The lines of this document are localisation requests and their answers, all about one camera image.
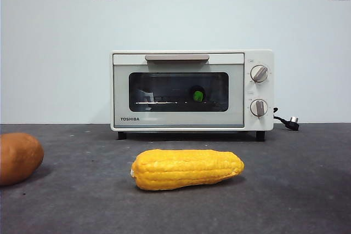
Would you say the beige oven knob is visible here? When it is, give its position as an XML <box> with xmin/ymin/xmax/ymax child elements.
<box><xmin>249</xmin><ymin>98</ymin><xmax>269</xmax><ymax>117</ymax></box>
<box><xmin>251</xmin><ymin>65</ymin><xmax>269</xmax><ymax>83</ymax></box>

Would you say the yellow corn cob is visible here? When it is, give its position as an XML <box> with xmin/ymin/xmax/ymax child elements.
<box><xmin>130</xmin><ymin>149</ymin><xmax>245</xmax><ymax>191</ymax></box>

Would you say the purple eggplant with green stem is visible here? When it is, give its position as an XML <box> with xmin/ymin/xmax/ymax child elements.
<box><xmin>189</xmin><ymin>84</ymin><xmax>206</xmax><ymax>102</ymax></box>

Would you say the white toaster oven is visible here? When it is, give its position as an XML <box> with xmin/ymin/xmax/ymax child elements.
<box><xmin>110</xmin><ymin>49</ymin><xmax>275</xmax><ymax>142</ymax></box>

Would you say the black power cable with plug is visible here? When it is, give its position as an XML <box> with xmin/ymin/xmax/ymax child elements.
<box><xmin>273</xmin><ymin>106</ymin><xmax>300</xmax><ymax>131</ymax></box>

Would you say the metal wire oven rack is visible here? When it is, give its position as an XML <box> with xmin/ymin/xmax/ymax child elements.
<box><xmin>135</xmin><ymin>99</ymin><xmax>228</xmax><ymax>107</ymax></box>

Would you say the orange sweet potato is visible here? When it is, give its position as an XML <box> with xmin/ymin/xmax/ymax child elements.
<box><xmin>0</xmin><ymin>132</ymin><xmax>44</xmax><ymax>186</ymax></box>

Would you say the oven door with glass window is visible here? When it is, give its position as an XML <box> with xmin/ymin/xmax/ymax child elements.
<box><xmin>112</xmin><ymin>52</ymin><xmax>245</xmax><ymax>129</ymax></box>

